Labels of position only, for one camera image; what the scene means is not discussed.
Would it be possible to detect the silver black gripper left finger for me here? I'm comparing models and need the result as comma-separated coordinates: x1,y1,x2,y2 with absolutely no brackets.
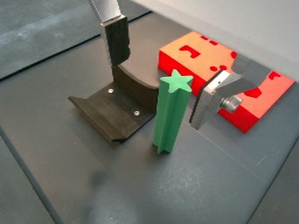
89,0,131,67

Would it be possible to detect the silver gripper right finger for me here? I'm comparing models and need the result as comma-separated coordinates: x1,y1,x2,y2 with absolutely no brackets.
190,55,271,130

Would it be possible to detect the green star-shaped peg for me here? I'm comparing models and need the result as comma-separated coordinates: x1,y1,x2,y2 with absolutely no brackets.
154,69,193,153

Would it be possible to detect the red shape-sorting board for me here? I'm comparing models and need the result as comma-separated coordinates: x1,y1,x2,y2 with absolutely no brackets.
158,31,297,134

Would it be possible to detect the black curved peg holder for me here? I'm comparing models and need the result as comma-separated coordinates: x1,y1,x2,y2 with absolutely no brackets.
70,65,159,142

